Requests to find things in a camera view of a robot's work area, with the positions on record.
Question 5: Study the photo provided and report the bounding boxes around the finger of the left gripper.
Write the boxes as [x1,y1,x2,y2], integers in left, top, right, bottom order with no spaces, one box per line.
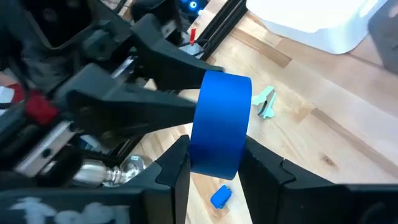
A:
[55,63,200,138]
[130,14,224,91]

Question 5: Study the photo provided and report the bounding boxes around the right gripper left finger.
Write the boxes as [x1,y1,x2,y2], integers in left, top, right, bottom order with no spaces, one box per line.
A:
[124,134,192,224]

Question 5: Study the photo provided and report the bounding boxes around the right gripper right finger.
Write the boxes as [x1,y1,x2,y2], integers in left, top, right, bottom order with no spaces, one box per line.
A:
[238,136,336,224]

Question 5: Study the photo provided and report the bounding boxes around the small blue block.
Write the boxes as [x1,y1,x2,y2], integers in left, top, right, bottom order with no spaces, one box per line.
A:
[210,184,233,210]

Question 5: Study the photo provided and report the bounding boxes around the blue tape roll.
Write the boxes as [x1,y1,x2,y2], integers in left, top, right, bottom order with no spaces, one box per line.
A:
[188,70,253,181]

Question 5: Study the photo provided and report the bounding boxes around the light blue staple remover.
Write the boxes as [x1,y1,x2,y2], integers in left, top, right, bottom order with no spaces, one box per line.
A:
[251,85,278,120]

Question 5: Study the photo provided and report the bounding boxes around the grey metal plate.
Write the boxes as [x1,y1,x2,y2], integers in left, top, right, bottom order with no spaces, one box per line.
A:
[180,42,205,57]

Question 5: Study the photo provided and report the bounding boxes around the silver metal cylinder foot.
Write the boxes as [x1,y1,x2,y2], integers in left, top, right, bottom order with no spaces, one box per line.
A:
[72,154,154,188]

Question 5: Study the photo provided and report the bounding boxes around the blue glowing device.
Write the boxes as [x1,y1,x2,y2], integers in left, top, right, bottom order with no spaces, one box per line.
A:
[179,0,208,15]

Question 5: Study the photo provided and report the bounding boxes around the white plastic bin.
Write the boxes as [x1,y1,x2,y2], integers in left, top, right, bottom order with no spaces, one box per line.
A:
[245,0,389,55]

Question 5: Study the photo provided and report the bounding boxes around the dark grey container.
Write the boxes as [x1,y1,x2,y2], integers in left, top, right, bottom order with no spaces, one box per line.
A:
[368,0,398,75]

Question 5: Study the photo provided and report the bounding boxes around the black aluminium frame rail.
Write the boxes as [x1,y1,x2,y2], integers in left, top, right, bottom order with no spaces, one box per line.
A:
[198,0,248,62]

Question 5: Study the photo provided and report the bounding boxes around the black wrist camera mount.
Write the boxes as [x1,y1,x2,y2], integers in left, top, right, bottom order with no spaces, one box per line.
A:
[18,0,131,52]

